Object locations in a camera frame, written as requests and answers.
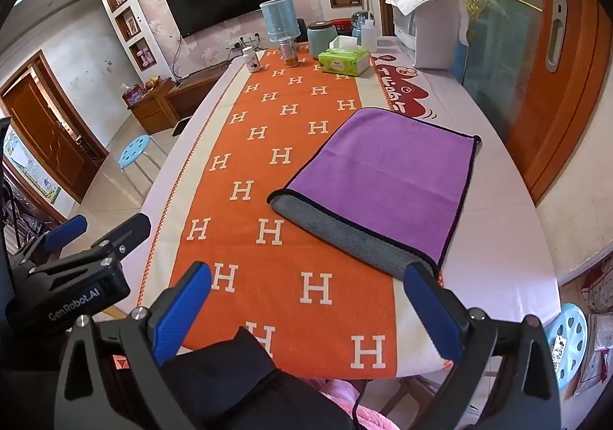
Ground orange letter-printed blanket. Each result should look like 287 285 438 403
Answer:
136 43 453 380

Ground low wooden television stand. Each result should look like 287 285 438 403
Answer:
165 61 235 117

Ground black cable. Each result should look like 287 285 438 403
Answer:
351 379 373 430

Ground brown wooden door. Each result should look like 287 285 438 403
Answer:
0 51 110 203

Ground light blue round stool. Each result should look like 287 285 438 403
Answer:
118 134 166 198
543 303 589 395

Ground wooden glass sliding door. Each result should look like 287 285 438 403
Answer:
371 0 605 205

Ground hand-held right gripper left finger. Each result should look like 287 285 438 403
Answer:
54 261 212 430

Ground green tissue packet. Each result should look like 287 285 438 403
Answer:
318 36 370 77

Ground black metal frame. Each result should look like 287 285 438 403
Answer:
0 181 44 258

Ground teal jar with dark lid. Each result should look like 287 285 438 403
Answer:
307 21 341 59

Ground white printed plastic bags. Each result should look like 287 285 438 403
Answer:
575 258 613 397

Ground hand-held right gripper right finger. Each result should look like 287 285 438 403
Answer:
403 262 562 430

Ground white red-printed tablecloth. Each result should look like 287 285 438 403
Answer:
115 34 561 380

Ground light blue cylindrical container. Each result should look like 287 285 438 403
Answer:
260 0 302 44

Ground white countertop appliance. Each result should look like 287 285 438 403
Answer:
393 3 467 69

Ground black clothing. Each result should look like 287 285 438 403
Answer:
160 327 355 430

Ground purple grey towel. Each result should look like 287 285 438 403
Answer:
269 107 481 281

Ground white plastic bottle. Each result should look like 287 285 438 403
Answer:
360 13 381 52

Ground pink cloth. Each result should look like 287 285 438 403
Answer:
306 377 384 430

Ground colourful wall chart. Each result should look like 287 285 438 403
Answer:
2 128 63 205

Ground wooden side cabinet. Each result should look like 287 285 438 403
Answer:
127 78 180 134

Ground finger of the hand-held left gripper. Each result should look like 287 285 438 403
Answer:
10 214 89 275
26 213 152 277

